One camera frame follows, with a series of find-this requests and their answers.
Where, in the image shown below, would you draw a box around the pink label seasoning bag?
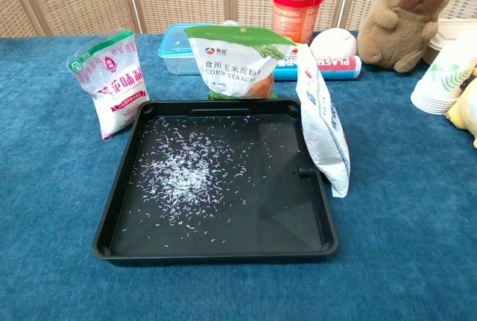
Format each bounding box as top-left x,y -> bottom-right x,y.
66,29 -> 151,142

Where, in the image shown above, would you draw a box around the scattered rice grains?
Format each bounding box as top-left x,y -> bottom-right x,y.
121,114 -> 284,250

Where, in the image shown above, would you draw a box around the black square plastic tray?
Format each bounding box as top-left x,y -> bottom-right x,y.
92,98 -> 339,261

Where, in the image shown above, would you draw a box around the green white corn starch bag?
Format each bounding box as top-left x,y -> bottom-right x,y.
183,25 -> 297,101

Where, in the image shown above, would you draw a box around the white powder bag blue print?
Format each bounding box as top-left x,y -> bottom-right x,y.
295,43 -> 352,199

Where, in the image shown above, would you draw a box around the clear container blue lid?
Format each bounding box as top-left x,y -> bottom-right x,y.
157,23 -> 216,76

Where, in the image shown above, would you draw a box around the blue white plastic wrap box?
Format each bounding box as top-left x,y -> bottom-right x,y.
273,54 -> 363,82

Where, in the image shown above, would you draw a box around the white round bowl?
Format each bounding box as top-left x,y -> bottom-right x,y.
309,28 -> 358,57

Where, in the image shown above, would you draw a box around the orange tub red rim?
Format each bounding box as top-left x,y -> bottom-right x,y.
271,0 -> 326,45

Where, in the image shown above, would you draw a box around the blue tablecloth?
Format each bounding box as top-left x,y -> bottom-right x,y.
0,30 -> 477,321

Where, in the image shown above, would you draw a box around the brown capybara plush toy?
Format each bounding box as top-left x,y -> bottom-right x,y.
356,0 -> 458,74

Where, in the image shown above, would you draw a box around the stack of leaf-print paper cups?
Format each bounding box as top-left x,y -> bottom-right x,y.
410,32 -> 477,115

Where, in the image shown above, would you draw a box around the yellow plush toy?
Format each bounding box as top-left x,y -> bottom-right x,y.
446,67 -> 477,150

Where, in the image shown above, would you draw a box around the stack of cream paper bowls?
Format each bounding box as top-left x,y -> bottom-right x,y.
421,18 -> 477,66

